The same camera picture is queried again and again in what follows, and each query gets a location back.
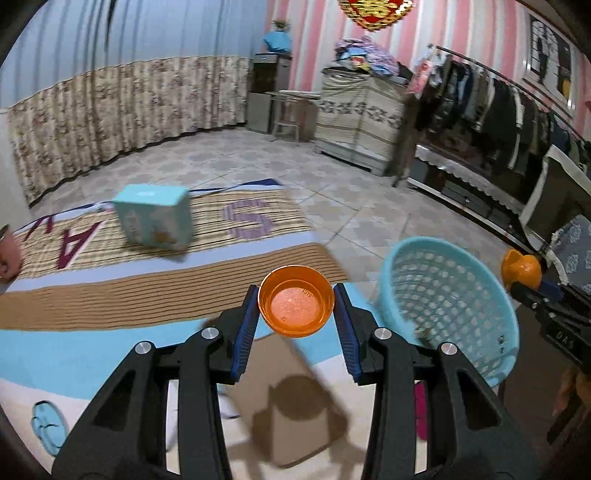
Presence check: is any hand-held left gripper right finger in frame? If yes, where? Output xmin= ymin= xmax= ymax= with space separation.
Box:
xmin=333 ymin=283 xmax=541 ymax=480

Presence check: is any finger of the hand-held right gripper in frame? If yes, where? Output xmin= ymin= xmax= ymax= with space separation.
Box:
xmin=509 ymin=279 xmax=563 ymax=309

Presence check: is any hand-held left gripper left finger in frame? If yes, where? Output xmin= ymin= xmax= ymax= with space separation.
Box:
xmin=51 ymin=285 xmax=260 ymax=480

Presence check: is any orange citrus fruit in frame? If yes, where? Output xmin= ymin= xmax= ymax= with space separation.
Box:
xmin=502 ymin=248 xmax=543 ymax=291

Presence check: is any orange plastic bowl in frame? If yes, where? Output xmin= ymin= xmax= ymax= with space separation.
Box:
xmin=257 ymin=266 xmax=334 ymax=339

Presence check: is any light blue plastic basket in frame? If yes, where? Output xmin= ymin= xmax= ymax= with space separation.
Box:
xmin=372 ymin=237 xmax=517 ymax=391

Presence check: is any grey patterned cloth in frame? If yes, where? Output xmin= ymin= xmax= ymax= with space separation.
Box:
xmin=547 ymin=215 xmax=591 ymax=282

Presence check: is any pink cloth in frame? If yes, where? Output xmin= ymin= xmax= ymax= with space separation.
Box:
xmin=414 ymin=382 xmax=428 ymax=440

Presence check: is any printed blanket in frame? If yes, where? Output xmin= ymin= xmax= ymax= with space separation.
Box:
xmin=0 ymin=180 xmax=416 ymax=480

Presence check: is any low dark cabinet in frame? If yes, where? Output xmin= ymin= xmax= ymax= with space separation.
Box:
xmin=406 ymin=143 xmax=546 ymax=250

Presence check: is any teal cardboard box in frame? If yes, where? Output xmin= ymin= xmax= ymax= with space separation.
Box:
xmin=113 ymin=184 xmax=192 ymax=252

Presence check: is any white lace cloth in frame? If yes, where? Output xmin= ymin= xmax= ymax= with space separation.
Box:
xmin=413 ymin=143 xmax=532 ymax=204

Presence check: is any row of hanging clothes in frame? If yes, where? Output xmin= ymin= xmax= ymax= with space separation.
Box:
xmin=413 ymin=55 xmax=591 ymax=181

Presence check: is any cabinet with patterned cover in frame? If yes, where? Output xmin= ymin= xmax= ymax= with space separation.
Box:
xmin=315 ymin=67 xmax=407 ymax=176

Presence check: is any small metal table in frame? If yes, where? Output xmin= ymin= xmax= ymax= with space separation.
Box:
xmin=268 ymin=91 xmax=320 ymax=143

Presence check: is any blue floral curtain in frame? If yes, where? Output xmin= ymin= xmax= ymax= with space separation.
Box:
xmin=7 ymin=0 xmax=269 ymax=208

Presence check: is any grey water dispenser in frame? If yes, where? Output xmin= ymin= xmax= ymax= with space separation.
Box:
xmin=247 ymin=52 xmax=293 ymax=134

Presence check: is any metal clothes rack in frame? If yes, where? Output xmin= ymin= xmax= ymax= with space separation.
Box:
xmin=392 ymin=44 xmax=591 ymax=188

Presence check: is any pile of colourful clothes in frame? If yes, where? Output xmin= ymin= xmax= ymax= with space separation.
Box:
xmin=333 ymin=37 xmax=400 ymax=77

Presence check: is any blue wrapped flower pot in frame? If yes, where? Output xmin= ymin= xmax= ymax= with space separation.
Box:
xmin=264 ymin=21 xmax=294 ymax=55

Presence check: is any dark screen with cream frame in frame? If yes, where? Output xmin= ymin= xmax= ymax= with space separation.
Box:
xmin=522 ymin=144 xmax=591 ymax=245

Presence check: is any framed wall picture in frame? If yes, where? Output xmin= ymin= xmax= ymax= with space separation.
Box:
xmin=522 ymin=9 xmax=580 ymax=116

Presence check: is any red gold wall ornament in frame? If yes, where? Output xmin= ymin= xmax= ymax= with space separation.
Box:
xmin=337 ymin=0 xmax=416 ymax=32

